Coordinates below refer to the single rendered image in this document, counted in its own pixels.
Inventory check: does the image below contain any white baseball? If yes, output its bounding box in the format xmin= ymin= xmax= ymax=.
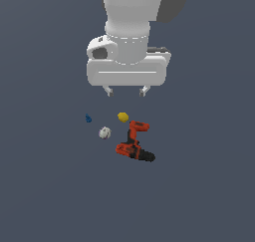
xmin=98 ymin=125 xmax=113 ymax=140

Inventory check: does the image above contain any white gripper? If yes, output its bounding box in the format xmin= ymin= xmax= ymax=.
xmin=86 ymin=34 xmax=172 ymax=98

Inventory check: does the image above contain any orange and black power drill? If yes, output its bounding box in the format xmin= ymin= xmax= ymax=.
xmin=115 ymin=120 xmax=156 ymax=163

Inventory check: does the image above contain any yellow lemon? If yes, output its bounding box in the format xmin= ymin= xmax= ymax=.
xmin=117 ymin=112 xmax=130 ymax=123

